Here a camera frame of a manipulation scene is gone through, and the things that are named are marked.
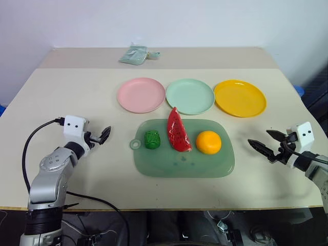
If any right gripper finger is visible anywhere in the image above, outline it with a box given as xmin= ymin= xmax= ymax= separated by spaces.
xmin=266 ymin=129 xmax=285 ymax=141
xmin=247 ymin=138 xmax=275 ymax=162

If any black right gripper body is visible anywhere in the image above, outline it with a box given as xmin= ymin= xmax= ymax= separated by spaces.
xmin=268 ymin=132 xmax=298 ymax=165

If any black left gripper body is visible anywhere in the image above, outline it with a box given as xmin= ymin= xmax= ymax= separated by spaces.
xmin=85 ymin=130 xmax=103 ymax=152

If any pink plate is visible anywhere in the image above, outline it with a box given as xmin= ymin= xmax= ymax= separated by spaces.
xmin=116 ymin=77 xmax=166 ymax=114

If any orange toy fruit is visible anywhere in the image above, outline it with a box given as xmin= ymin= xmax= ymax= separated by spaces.
xmin=196 ymin=130 xmax=222 ymax=155

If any yellow plate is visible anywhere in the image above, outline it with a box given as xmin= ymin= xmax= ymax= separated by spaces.
xmin=214 ymin=79 xmax=268 ymax=118

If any light green plate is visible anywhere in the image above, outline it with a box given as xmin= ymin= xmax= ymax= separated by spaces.
xmin=165 ymin=78 xmax=215 ymax=116

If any green bumpy toy gourd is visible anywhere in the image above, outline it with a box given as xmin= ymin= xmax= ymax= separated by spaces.
xmin=143 ymin=130 xmax=161 ymax=150

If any black textured object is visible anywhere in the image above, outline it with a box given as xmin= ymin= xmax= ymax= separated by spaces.
xmin=302 ymin=67 xmax=328 ymax=126

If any red watermelon slice toy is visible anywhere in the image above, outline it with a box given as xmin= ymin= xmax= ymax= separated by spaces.
xmin=167 ymin=107 xmax=193 ymax=153

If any translucent green cutting board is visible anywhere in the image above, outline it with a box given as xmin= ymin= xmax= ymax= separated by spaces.
xmin=129 ymin=118 xmax=235 ymax=179

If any pale green plastic bag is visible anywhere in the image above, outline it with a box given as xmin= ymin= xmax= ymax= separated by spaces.
xmin=118 ymin=43 xmax=161 ymax=66

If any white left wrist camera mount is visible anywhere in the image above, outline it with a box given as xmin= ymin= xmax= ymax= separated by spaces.
xmin=62 ymin=115 xmax=91 ymax=152

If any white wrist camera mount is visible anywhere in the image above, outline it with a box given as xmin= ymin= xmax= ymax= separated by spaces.
xmin=62 ymin=115 xmax=91 ymax=152
xmin=285 ymin=121 xmax=315 ymax=155

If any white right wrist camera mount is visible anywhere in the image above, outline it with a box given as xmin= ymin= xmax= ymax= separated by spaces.
xmin=285 ymin=121 xmax=315 ymax=155

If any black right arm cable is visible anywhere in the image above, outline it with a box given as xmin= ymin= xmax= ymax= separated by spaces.
xmin=281 ymin=145 xmax=328 ymax=165

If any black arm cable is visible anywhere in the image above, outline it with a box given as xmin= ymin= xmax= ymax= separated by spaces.
xmin=281 ymin=145 xmax=328 ymax=165
xmin=22 ymin=117 xmax=65 ymax=193

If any long black cable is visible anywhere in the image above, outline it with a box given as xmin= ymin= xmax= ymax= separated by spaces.
xmin=65 ymin=190 xmax=131 ymax=246

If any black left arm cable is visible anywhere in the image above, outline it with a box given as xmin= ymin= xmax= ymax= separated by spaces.
xmin=22 ymin=117 xmax=65 ymax=193

